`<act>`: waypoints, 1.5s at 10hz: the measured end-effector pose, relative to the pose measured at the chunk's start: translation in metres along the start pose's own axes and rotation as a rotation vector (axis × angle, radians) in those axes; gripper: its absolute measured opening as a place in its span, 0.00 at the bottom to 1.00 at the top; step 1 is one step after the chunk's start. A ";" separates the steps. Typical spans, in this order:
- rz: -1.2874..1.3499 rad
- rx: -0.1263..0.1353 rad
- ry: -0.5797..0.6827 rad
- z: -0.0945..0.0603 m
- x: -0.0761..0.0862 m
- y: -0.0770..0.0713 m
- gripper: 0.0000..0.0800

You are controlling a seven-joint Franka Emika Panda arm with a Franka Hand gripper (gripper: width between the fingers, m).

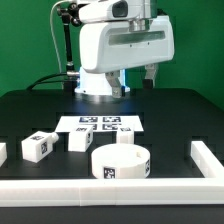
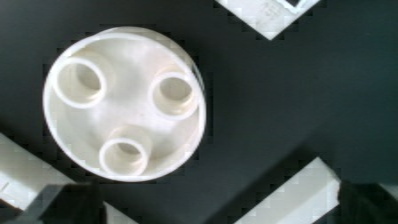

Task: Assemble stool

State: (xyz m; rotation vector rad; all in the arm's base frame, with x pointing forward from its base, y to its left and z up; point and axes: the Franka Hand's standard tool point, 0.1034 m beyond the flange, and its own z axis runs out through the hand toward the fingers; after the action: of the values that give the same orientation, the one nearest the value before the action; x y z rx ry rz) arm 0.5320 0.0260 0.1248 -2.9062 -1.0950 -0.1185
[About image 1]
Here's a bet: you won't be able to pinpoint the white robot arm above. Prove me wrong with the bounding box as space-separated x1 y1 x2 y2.
75 0 174 100

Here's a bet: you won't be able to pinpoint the white cable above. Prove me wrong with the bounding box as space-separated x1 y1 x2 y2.
49 0 72 74

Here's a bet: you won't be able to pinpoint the white round stool seat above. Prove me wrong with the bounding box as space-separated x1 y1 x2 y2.
91 143 150 179

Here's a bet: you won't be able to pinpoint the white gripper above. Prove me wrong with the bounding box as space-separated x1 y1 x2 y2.
80 16 174 98

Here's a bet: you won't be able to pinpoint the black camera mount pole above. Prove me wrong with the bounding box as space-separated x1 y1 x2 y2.
57 2 82 93

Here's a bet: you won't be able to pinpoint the white block at left edge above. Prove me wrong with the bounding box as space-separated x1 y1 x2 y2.
0 143 7 167

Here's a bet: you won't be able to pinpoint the white L-shaped fence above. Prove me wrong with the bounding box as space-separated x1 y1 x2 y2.
0 141 224 207

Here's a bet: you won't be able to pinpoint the black cables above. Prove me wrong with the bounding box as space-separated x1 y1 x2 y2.
26 73 80 91

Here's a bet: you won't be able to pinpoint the white marker sheet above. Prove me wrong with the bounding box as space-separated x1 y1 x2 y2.
55 115 144 133

